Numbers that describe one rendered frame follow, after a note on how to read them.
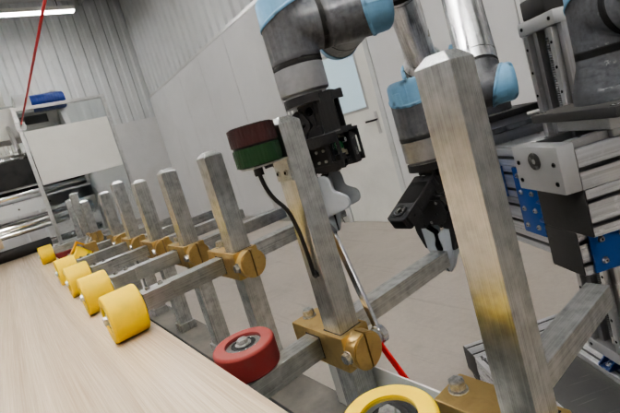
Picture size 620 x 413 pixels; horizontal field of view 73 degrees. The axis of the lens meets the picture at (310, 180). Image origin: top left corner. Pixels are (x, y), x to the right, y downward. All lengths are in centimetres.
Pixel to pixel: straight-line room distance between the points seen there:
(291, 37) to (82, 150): 251
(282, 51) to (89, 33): 960
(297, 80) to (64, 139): 251
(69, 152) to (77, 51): 708
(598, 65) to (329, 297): 66
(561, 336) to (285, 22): 53
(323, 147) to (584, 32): 56
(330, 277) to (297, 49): 32
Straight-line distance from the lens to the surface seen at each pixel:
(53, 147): 301
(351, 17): 64
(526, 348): 42
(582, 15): 96
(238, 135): 50
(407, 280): 74
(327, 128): 61
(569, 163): 87
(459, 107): 35
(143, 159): 972
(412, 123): 76
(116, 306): 74
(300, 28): 62
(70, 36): 1012
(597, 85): 95
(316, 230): 55
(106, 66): 1003
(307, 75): 61
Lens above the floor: 114
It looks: 6 degrees down
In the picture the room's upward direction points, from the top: 16 degrees counter-clockwise
